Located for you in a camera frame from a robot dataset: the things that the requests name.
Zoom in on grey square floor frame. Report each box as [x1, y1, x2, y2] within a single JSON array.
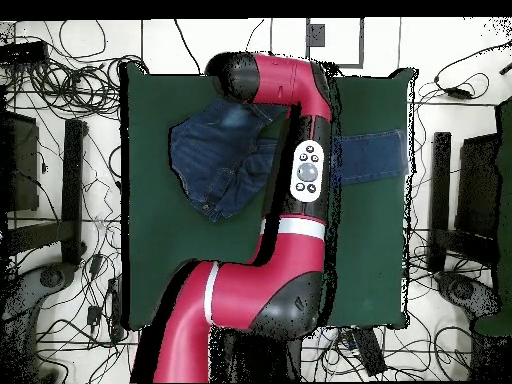
[[304, 17, 366, 70]]

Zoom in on grey wheeled chair base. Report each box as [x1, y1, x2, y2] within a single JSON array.
[[0, 261, 79, 383], [434, 270, 501, 321]]

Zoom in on blue denim jeans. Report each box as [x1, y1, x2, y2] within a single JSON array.
[[168, 95, 410, 223]]

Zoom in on black cable tangle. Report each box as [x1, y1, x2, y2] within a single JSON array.
[[3, 19, 147, 121]]

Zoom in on dark green spare cloth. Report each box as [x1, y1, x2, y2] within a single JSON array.
[[473, 97, 512, 337]]

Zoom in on black stand base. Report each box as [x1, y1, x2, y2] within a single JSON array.
[[5, 118, 88, 267], [427, 131, 501, 275]]

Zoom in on dark green table cloth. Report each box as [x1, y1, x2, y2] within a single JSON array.
[[119, 61, 419, 331]]

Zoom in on black power strip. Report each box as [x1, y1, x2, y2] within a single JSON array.
[[107, 277, 124, 341], [349, 326, 388, 377], [0, 40, 50, 64]]

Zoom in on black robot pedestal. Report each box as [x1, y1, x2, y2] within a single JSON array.
[[209, 326, 303, 383]]

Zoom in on black box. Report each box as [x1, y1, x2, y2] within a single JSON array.
[[0, 110, 40, 213], [454, 133, 501, 238]]

